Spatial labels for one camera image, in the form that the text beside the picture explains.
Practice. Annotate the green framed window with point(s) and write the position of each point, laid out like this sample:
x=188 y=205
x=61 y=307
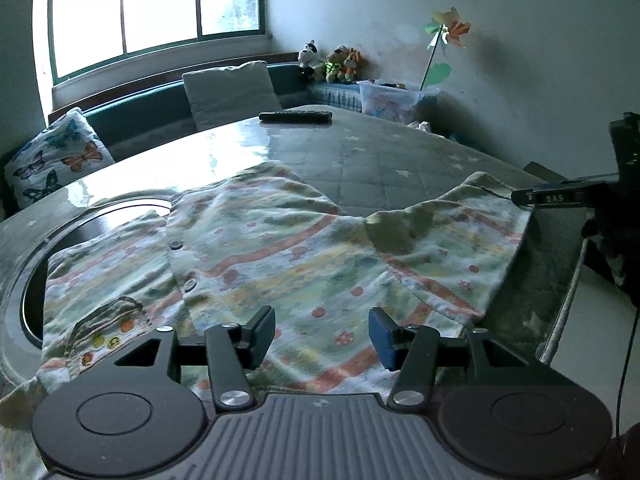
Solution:
x=160 y=0

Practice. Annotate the colourful paper pinwheel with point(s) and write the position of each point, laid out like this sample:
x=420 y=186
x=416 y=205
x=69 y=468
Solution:
x=447 y=30

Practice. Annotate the orange plush toy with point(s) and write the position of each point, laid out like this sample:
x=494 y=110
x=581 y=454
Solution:
x=353 y=62

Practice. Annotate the black remote control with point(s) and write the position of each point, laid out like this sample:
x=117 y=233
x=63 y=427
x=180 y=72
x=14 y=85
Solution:
x=295 y=117

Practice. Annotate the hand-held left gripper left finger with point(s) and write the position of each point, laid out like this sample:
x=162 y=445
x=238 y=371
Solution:
x=262 y=331

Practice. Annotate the brown wooden board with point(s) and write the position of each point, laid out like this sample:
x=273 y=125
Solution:
x=542 y=172

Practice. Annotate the round black table hotplate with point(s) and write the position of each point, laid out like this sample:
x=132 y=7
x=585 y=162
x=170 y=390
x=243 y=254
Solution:
x=35 y=280

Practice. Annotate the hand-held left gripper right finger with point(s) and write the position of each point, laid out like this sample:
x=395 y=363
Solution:
x=382 y=336

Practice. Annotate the brown plush toys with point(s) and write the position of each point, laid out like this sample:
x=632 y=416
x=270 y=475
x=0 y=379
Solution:
x=335 y=65

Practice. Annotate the plain white cushion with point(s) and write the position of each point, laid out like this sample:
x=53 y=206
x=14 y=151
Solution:
x=230 y=92

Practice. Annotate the quilted grey table cover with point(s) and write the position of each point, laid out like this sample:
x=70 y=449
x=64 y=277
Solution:
x=380 y=160

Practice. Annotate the butterfly print pillow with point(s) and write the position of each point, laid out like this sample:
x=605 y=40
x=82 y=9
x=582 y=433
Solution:
x=55 y=160

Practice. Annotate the clear plastic storage box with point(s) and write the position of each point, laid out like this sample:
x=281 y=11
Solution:
x=390 y=102

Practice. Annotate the small white cloth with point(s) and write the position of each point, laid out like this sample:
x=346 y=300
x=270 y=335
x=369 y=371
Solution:
x=420 y=126

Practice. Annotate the teal window bench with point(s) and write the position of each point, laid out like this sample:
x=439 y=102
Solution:
x=145 y=110

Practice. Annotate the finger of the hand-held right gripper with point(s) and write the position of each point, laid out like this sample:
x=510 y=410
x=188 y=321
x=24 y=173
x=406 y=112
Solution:
x=575 y=194

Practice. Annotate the patterned button-up shirt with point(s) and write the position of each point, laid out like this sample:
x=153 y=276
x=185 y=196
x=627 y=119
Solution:
x=300 y=260

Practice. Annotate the black and white cow plush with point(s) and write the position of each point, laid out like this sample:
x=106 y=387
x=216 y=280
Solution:
x=310 y=57

